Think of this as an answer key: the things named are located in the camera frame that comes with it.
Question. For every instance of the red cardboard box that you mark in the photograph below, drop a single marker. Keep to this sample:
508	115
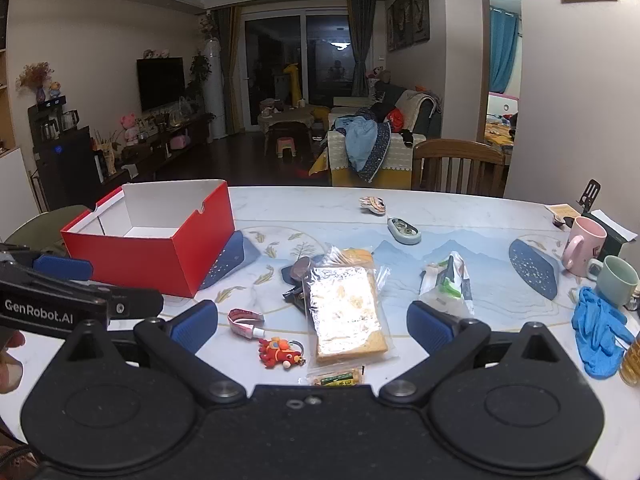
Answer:
150	260

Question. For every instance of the blue figurine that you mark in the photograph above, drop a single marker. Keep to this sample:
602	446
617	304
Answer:
54	89

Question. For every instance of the white cabinet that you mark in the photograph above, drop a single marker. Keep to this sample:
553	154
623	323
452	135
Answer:
15	185

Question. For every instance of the round grey pocket mirror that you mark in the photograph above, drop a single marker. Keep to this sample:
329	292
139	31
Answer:
301	266

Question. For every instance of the sofa with yellow cover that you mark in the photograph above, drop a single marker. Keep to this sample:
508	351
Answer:
400	157

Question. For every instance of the dark green box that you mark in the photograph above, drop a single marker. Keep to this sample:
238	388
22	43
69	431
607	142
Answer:
617	247

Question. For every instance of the pink mug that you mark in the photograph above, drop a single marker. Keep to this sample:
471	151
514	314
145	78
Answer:
585	245

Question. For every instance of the dark framed wall picture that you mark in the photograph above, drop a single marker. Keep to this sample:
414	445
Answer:
403	17
390	27
420	7

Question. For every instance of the green potted plant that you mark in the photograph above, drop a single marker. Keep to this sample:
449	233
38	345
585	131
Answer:
200	67

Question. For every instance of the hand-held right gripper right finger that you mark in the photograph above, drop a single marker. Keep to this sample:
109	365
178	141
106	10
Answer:
427	322

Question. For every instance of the pink plush doll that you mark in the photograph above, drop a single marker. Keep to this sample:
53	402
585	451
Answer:
131	127

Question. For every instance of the person's left hand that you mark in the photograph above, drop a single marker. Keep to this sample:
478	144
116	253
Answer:
10	365

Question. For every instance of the white tower air conditioner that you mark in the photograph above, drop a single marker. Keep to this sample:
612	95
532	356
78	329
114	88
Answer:
214	90

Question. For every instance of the white green tissue packet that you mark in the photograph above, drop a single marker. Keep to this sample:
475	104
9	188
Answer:
445	282

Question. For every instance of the blue box white round lid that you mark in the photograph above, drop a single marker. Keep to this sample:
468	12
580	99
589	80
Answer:
286	274

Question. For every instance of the dark wooden television cabinet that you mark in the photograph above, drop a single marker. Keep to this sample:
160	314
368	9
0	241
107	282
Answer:
160	152

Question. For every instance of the pink handbag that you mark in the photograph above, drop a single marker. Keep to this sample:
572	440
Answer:
178	142

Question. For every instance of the yellow giraffe toy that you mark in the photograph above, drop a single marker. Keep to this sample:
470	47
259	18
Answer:
292	85

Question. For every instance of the cream throw blanket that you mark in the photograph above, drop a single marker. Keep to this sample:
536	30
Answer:
417	102

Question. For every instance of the grey yellow curtain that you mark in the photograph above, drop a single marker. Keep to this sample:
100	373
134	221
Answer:
227	70
361	45

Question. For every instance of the flat screen television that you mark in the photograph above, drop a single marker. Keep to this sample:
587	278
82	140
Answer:
160	82

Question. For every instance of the clear plastic bag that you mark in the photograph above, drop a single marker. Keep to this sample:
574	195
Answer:
185	107

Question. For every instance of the pink plastic stool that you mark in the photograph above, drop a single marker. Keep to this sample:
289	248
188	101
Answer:
286	142

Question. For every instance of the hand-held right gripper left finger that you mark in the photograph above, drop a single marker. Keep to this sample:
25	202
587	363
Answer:
197	322

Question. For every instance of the black phone stand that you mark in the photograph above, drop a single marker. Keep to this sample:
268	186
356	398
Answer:
590	192

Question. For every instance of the black water dispenser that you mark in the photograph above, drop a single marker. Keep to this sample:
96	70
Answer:
65	170

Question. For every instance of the bedroom bed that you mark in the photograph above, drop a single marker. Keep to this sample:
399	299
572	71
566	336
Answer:
497	135

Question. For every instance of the black snack packet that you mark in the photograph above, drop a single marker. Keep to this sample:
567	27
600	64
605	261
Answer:
297	297

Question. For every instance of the red bag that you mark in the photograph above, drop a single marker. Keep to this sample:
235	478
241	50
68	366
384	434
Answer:
397	119

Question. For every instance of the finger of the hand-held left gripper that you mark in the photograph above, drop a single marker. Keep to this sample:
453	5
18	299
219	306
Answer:
60	266
140	302

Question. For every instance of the beige paper card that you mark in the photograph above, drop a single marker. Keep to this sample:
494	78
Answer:
560	210

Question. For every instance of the pale green mug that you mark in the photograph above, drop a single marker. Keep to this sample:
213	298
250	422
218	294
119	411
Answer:
617	280

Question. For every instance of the wooden dining chair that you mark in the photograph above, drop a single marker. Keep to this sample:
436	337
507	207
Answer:
457	150

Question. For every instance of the amber glass bottle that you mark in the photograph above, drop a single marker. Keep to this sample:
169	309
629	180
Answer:
631	365

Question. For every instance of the small dark table item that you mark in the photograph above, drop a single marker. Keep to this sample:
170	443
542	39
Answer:
560	221

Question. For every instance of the pile of blue clothes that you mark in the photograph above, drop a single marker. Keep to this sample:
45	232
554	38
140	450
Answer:
360	140

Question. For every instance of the small green snack bar packet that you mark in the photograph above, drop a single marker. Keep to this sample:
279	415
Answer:
337	379

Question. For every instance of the vase of dried flowers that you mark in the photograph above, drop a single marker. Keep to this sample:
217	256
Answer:
37	75

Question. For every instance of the blue bedroom curtain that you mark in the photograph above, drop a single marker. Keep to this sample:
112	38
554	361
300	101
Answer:
502	50

